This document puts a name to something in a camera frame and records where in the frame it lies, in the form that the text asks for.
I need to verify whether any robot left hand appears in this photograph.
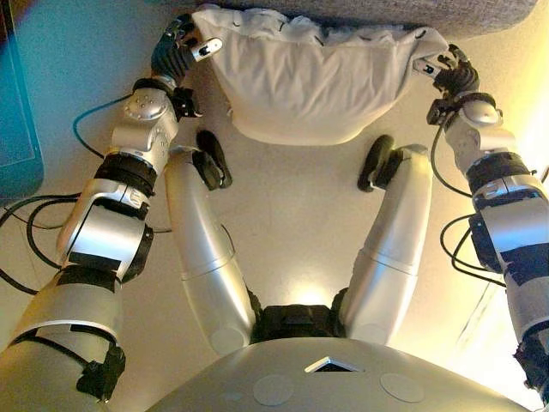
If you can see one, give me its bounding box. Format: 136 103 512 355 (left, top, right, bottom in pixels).
150 12 224 82

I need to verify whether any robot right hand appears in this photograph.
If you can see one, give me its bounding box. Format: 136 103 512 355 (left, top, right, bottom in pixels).
413 42 480 94

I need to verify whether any white cushion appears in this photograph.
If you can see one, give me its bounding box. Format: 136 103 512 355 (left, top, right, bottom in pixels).
191 3 449 147

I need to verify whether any grey fabric armchair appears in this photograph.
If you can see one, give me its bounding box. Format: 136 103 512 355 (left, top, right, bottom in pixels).
145 0 535 40

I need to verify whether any silver robot right leg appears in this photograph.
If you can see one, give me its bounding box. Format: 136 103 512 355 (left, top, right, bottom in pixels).
341 135 432 345

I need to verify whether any silver robot leg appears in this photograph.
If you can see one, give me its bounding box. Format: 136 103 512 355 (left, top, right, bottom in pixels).
341 135 432 345
165 128 259 357

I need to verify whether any silver robot left leg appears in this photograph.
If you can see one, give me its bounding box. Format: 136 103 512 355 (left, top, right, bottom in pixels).
165 128 259 357

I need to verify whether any grey robot torso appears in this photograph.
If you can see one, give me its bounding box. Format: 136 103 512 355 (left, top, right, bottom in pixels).
145 302 533 412

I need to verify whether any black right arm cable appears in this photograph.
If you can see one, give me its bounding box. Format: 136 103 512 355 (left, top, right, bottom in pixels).
430 124 510 289

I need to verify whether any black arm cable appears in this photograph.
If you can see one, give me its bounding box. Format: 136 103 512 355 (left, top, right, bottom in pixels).
430 124 510 289
0 96 172 298

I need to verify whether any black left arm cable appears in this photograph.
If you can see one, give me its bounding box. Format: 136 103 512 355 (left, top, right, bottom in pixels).
0 96 172 298

